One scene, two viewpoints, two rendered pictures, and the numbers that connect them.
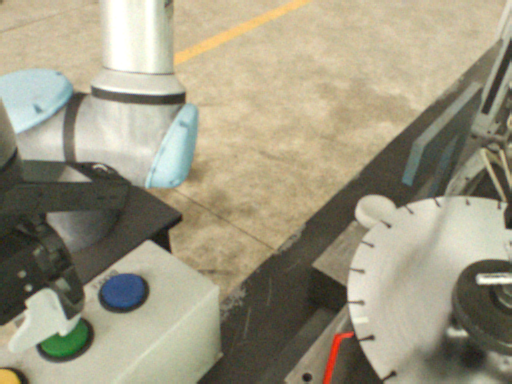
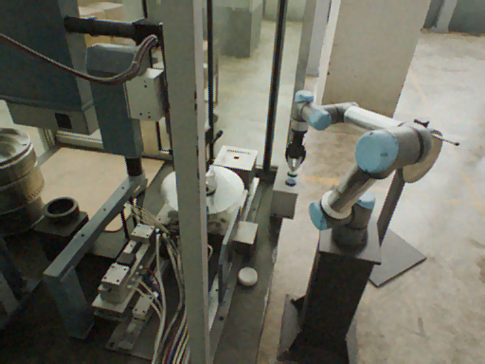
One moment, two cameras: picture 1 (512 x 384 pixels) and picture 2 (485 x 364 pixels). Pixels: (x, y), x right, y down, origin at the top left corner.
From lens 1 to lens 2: 155 cm
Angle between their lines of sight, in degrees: 97
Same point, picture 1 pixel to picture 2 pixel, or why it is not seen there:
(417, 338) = (223, 176)
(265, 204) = not seen: outside the picture
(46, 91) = not seen: hidden behind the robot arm
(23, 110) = not seen: hidden behind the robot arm
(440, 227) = (223, 200)
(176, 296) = (279, 185)
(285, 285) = (265, 238)
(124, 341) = (281, 176)
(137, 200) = (337, 249)
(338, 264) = (250, 227)
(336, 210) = (264, 274)
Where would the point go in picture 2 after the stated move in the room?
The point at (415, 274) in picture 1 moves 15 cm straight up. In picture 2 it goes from (226, 187) to (227, 155)
